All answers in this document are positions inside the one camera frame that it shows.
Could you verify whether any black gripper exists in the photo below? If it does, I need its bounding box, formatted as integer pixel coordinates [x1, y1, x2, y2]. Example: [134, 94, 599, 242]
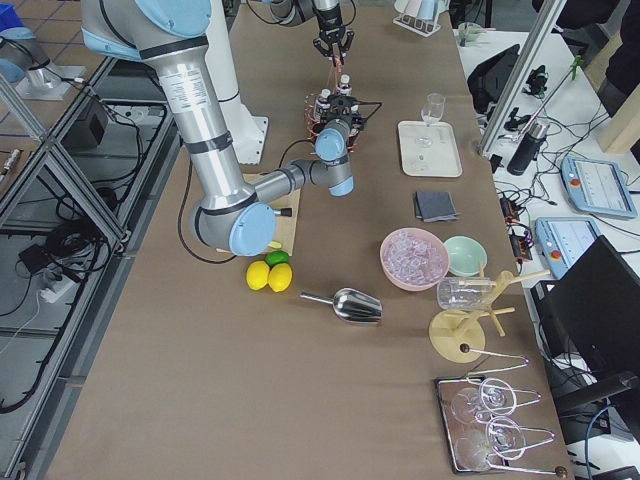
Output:
[319, 95, 363, 132]
[312, 0, 354, 50]

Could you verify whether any copper wire bottle basket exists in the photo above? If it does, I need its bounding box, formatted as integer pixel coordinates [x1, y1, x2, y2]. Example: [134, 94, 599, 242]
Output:
[304, 63, 362, 153]

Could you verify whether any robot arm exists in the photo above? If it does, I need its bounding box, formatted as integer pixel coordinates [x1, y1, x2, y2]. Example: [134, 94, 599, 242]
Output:
[247, 0, 356, 57]
[81, 1, 354, 256]

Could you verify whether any tea bottle left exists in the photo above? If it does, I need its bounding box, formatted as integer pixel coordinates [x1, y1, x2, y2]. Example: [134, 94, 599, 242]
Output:
[313, 88, 331, 123]

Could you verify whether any tea bottle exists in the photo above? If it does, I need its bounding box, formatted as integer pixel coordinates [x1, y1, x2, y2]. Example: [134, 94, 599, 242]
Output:
[313, 88, 331, 123]
[336, 74, 352, 96]

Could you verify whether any tea bottle rear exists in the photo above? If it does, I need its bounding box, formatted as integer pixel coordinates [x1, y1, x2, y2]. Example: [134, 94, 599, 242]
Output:
[336, 74, 352, 96]

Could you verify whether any clear wine glass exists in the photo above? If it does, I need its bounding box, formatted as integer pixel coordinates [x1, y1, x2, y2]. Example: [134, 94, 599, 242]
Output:
[416, 93, 446, 148]

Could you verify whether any white cup rack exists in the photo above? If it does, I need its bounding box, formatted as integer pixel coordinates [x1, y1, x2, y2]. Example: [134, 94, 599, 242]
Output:
[393, 0, 450, 37]

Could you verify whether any white support column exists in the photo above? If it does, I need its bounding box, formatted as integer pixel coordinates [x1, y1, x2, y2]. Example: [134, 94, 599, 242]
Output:
[205, 1, 268, 165]

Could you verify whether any cream rabbit serving tray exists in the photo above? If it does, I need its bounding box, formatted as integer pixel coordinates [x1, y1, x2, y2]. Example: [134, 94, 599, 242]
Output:
[397, 120, 462, 178]

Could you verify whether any bamboo cutting board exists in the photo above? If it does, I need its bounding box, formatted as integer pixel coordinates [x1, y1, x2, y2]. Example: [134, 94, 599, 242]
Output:
[201, 170, 300, 256]

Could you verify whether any distant green bowl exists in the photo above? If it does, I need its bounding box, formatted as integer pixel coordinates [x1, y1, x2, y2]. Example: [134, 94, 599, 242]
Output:
[457, 22, 495, 47]

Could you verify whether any folded grey cloth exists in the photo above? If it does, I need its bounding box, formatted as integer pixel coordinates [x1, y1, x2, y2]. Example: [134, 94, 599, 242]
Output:
[414, 190, 459, 222]

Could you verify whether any green lime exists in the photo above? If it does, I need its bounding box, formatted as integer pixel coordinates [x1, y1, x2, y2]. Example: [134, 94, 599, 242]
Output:
[264, 250, 289, 268]

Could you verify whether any pink bowl with ice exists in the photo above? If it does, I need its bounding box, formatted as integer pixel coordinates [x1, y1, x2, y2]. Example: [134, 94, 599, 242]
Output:
[379, 228, 449, 292]

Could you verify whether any lower yellow lemon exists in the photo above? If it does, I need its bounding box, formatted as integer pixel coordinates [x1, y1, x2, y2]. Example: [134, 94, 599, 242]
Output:
[268, 263, 293, 293]

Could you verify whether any yellow lemon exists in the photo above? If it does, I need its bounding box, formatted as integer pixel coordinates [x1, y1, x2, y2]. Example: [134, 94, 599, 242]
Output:
[245, 260, 270, 291]
[268, 263, 293, 293]

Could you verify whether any upper yellow lemon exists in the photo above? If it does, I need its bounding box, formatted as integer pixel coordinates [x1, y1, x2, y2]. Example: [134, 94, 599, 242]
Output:
[245, 260, 270, 291]

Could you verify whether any black thermos bottle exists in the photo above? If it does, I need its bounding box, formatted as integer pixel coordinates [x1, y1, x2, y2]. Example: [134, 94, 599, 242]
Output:
[507, 120, 549, 176]

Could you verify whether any green ceramic bowl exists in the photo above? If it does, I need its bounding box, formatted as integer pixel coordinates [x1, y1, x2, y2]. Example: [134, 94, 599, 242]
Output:
[444, 236, 488, 277]

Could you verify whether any steel ice scoop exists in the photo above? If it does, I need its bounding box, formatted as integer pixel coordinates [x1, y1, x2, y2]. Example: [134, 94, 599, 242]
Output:
[299, 288, 383, 325]

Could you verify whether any clear glass jar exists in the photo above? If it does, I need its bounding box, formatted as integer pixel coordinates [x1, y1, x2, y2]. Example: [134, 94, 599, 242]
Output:
[436, 277, 494, 311]

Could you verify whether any wooden cup tree stand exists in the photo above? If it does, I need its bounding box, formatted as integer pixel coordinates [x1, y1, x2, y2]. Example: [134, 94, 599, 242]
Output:
[428, 269, 550, 363]

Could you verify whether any lower teach pendant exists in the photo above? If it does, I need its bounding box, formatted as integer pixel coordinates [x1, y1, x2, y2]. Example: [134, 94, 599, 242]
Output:
[534, 217, 601, 280]

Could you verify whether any teach pendant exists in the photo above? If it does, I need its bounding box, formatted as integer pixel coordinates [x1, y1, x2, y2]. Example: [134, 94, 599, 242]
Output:
[561, 156, 638, 219]
[534, 217, 601, 280]

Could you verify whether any upper teach pendant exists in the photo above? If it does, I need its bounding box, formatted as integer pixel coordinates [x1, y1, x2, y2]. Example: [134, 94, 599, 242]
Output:
[561, 156, 638, 219]

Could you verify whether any upper hanging wine glass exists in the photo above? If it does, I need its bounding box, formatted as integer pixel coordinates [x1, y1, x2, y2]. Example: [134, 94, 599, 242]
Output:
[450, 378, 541, 424]

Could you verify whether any hanging wine glass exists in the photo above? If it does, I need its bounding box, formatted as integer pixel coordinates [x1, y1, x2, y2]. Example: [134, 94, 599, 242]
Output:
[450, 378, 541, 424]
[453, 416, 556, 475]

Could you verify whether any black computer monitor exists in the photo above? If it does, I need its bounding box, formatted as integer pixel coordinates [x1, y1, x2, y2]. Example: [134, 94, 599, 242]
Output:
[530, 236, 639, 381]

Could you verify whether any lower hanging wine glass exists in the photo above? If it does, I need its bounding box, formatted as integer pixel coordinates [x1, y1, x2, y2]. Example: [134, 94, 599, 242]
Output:
[453, 416, 556, 475]

